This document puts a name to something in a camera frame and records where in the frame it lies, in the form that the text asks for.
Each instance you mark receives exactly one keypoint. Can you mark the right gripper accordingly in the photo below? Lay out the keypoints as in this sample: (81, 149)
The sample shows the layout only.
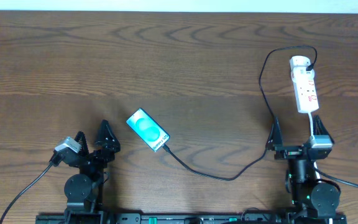
(276, 141)

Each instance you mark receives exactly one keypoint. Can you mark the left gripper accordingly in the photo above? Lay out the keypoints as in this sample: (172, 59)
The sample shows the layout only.
(95, 155)

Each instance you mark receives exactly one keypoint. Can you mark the blue Galaxy smartphone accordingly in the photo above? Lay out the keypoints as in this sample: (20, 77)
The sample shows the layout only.
(148, 129)

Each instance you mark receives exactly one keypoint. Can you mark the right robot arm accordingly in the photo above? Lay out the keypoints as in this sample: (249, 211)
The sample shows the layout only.
(315, 200)

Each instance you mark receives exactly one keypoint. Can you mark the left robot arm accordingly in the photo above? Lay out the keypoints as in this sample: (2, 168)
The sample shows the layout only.
(84, 191)

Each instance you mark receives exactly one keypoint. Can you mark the white power strip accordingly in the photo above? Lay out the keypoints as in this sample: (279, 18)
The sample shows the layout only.
(303, 83)

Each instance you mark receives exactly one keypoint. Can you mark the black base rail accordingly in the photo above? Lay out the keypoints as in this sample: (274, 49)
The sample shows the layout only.
(136, 218)

